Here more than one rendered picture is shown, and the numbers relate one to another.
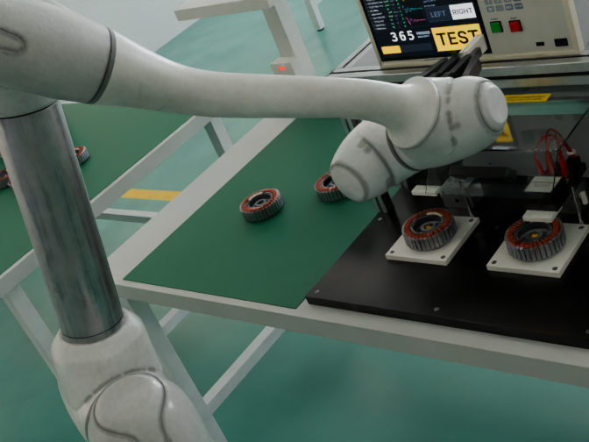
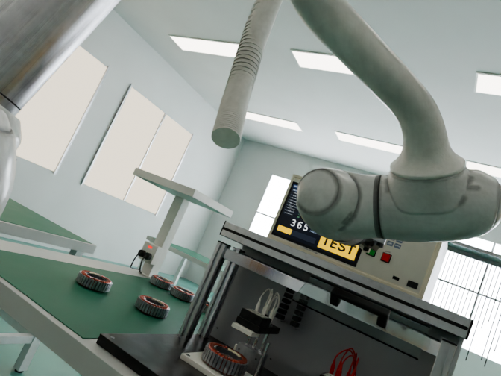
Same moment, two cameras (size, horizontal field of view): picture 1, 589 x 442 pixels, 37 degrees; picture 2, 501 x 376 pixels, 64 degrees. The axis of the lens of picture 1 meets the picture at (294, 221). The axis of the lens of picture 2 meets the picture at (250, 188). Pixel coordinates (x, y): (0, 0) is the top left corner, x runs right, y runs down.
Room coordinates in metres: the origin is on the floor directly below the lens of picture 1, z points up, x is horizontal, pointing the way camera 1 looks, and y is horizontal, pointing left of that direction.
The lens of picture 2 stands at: (0.66, 0.19, 1.06)
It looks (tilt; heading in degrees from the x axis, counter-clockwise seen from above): 8 degrees up; 341
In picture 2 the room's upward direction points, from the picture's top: 23 degrees clockwise
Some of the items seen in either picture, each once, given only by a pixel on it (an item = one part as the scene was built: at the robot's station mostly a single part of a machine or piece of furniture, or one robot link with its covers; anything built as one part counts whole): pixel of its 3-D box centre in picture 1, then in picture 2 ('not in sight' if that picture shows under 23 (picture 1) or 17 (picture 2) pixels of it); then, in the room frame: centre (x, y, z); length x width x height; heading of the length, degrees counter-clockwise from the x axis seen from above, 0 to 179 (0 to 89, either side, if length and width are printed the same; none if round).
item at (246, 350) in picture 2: (461, 190); (249, 357); (1.68, -0.36, 0.80); 0.08 x 0.05 x 0.06; 40
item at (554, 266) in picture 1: (538, 247); not in sight; (1.40, -0.41, 0.78); 0.15 x 0.15 x 0.01; 40
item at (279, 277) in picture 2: not in sight; (316, 294); (1.56, -0.41, 1.03); 0.62 x 0.01 x 0.03; 40
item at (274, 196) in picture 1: (261, 204); (94, 280); (2.08, 0.06, 0.77); 0.11 x 0.11 x 0.04
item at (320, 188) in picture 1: (337, 184); (152, 306); (2.01, -0.14, 0.77); 0.11 x 0.11 x 0.04
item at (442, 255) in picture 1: (432, 238); (221, 368); (1.58, -0.25, 0.78); 0.15 x 0.15 x 0.01; 40
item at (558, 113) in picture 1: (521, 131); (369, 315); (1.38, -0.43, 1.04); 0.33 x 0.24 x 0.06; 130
